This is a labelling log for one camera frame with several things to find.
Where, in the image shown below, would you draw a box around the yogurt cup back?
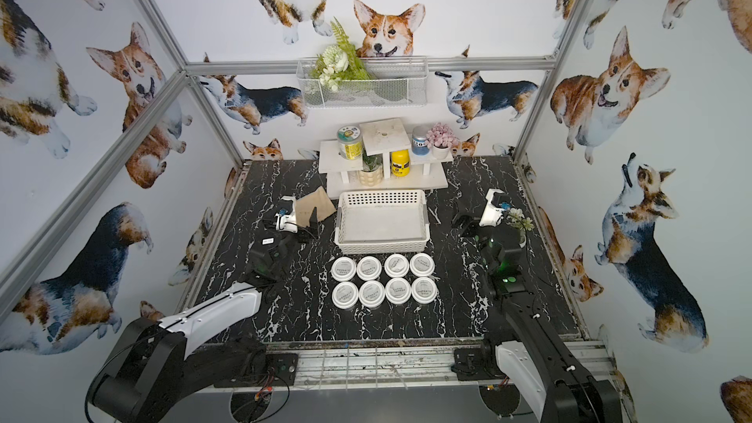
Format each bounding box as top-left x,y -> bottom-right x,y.
409,253 -> 436,277
383,254 -> 410,278
331,257 -> 356,282
356,256 -> 383,281

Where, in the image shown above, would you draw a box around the yogurt cup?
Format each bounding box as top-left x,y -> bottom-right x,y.
356,256 -> 383,281
358,280 -> 386,309
331,257 -> 356,282
331,281 -> 360,311
411,277 -> 438,305
409,253 -> 436,277
383,254 -> 410,278
385,277 -> 411,306

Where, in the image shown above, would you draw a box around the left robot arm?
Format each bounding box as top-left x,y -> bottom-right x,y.
84,196 -> 301,422

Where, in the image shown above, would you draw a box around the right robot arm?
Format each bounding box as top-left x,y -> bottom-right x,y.
452,188 -> 623,422

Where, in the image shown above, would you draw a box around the white plastic basket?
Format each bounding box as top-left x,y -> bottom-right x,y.
334,189 -> 431,256

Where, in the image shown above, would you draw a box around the small white flower pot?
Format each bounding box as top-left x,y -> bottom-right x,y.
505,208 -> 535,248

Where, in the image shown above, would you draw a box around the beige work glove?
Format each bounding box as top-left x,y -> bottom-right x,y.
295,186 -> 336,227

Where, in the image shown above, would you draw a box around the pink flower pot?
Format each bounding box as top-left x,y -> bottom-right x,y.
427,123 -> 459,160

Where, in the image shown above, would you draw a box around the woven pot green plant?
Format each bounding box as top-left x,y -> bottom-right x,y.
358,151 -> 384,187

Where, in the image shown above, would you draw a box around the green yellow tin can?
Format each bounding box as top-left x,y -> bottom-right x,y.
337,125 -> 363,161

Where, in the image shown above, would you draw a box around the blue white can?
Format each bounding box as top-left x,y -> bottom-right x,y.
411,125 -> 430,157

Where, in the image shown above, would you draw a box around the yellow jar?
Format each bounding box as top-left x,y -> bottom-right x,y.
390,150 -> 410,177

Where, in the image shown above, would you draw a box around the white tiered shelf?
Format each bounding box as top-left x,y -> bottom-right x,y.
318,119 -> 452,200

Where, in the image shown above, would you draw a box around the green fern white flowers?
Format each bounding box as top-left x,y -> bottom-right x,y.
309,18 -> 373,92

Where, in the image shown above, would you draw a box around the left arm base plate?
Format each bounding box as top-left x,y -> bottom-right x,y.
213,352 -> 300,389

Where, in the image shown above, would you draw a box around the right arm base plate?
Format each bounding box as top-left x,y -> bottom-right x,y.
450,341 -> 542,384

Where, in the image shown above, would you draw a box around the white wire wall basket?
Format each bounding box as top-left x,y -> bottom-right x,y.
296,57 -> 428,109

